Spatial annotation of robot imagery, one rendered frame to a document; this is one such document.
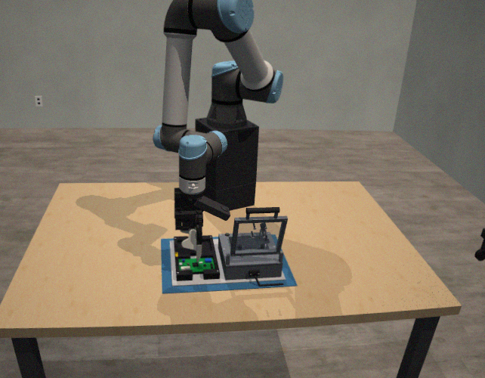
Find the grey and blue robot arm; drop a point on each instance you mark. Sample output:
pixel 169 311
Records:
pixel 229 21

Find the green circuit board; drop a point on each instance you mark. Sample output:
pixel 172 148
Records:
pixel 191 264

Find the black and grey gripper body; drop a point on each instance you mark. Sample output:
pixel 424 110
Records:
pixel 186 214

